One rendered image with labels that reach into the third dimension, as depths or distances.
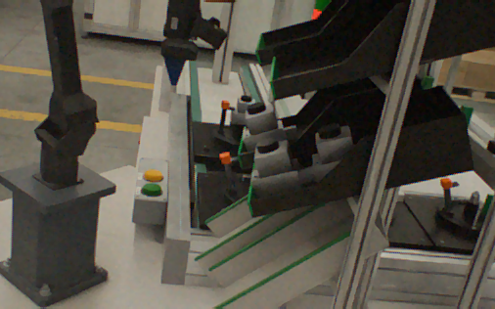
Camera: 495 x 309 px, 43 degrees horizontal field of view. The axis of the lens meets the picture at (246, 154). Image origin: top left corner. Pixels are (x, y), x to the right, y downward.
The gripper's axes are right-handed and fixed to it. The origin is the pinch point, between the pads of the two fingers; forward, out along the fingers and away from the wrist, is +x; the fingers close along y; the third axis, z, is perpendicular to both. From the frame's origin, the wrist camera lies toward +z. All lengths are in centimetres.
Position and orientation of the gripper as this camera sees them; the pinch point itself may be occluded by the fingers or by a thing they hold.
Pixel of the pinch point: (176, 66)
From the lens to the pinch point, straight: 116.8
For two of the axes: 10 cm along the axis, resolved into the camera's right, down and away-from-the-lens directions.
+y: -1.0, -4.0, 9.1
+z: 9.8, 1.1, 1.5
